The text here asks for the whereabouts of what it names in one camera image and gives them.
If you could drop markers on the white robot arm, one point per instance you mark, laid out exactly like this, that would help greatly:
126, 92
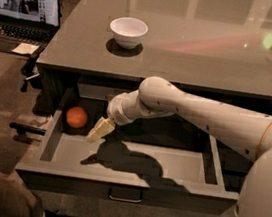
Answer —
163, 99

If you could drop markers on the open grey top drawer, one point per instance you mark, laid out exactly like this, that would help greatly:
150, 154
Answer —
165, 162

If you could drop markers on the grey counter cabinet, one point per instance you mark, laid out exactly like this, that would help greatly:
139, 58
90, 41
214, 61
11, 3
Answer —
212, 45

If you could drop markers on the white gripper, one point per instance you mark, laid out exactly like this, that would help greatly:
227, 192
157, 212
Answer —
117, 111

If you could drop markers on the black clamp handle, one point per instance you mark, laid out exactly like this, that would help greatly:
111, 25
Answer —
23, 129

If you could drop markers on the white ceramic bowl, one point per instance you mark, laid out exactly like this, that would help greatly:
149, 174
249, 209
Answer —
128, 32

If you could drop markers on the open black laptop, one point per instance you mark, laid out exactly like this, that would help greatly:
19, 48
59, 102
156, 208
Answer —
32, 21

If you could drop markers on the orange fruit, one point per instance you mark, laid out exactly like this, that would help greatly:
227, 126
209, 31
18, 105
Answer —
76, 117

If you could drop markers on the white paper note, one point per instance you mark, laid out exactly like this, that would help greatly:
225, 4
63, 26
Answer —
26, 49

